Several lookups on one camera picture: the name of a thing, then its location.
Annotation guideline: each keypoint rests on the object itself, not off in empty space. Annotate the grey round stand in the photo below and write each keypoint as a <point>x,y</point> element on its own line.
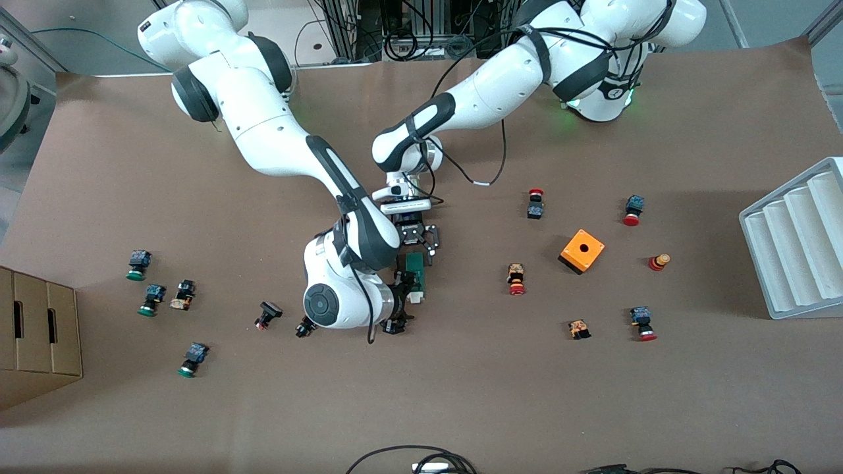
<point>12,99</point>

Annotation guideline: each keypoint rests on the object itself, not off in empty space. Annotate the red push button orange base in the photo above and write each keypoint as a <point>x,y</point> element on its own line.
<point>516,276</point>

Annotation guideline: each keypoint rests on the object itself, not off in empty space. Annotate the aluminium post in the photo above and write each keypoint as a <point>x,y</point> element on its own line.
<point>826,21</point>

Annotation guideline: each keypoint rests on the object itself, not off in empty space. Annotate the aluminium rack frame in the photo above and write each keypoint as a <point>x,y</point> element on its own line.
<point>342,26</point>

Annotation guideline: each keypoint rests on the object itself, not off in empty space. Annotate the red push button blue base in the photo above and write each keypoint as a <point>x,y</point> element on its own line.
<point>642,321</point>
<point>634,207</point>

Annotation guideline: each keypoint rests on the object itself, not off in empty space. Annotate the black selector switch white base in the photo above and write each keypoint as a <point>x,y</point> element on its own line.
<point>183,294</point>

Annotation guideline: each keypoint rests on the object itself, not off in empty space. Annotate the black flat button red base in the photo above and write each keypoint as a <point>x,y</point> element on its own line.
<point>269,311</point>

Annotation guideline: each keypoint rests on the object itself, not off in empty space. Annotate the red yellow button head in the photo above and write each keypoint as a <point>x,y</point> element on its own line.
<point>658,262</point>

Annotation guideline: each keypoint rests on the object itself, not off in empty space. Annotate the black selector switch orange base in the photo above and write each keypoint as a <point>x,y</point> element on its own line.
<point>303,329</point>

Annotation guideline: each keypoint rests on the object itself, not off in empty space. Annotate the green terminal block module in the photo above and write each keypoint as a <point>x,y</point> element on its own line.
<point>416,266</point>

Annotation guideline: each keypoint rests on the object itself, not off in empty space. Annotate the orange button enclosure box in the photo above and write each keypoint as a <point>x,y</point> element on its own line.
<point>579,257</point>

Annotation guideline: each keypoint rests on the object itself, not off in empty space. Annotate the green push button blue base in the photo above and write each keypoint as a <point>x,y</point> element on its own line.
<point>153,296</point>
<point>138,261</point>

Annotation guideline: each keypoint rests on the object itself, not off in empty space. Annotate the white slotted tray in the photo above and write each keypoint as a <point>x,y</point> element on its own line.
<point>793,250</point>

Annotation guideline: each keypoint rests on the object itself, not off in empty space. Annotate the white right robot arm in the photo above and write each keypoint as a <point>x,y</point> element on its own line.
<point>263,131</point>

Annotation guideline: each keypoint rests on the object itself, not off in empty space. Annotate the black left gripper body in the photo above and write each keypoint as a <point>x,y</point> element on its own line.
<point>413,232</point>

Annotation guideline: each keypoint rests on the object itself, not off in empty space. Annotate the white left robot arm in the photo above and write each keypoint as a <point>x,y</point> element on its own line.
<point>500,85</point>

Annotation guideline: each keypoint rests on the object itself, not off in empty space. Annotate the brown cardboard box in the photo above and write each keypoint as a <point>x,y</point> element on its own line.
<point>64,329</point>
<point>6,329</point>
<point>34,329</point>

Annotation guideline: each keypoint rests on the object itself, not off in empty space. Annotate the white plug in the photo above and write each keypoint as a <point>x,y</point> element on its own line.
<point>431,468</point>

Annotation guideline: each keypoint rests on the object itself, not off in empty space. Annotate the green push button white base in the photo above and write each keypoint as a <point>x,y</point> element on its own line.
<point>195,355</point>

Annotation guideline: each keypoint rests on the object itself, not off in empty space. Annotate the red push button black base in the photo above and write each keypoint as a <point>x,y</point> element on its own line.
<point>536,209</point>

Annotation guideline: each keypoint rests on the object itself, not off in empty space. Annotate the orange contact block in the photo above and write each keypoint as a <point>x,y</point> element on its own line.
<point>579,328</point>

